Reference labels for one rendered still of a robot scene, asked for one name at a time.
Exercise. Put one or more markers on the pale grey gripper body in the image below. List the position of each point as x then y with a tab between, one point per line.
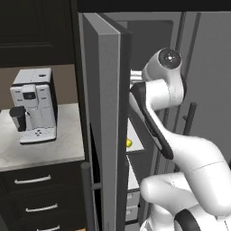
136	75

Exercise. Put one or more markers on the pale freezer bin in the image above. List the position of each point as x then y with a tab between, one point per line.
132	204

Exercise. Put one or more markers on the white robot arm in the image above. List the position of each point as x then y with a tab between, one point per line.
198	168

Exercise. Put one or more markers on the black wall cupboard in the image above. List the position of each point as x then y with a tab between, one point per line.
36	30

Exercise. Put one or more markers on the black drawer front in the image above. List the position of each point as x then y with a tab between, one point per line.
60	200
45	173
72	222

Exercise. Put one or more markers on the grey fridge cabinet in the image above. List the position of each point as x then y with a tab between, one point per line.
150	33

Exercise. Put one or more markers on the white freezer rack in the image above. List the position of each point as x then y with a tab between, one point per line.
136	138
132	180

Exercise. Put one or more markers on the grey fridge door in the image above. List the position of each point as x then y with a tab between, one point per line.
210	75

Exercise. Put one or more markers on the grey freezer door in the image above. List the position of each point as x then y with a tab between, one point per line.
109	120

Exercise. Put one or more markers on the yellow lemon wedge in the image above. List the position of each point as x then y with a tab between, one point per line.
129	143

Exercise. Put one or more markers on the white coffee machine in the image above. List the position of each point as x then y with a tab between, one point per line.
34	105

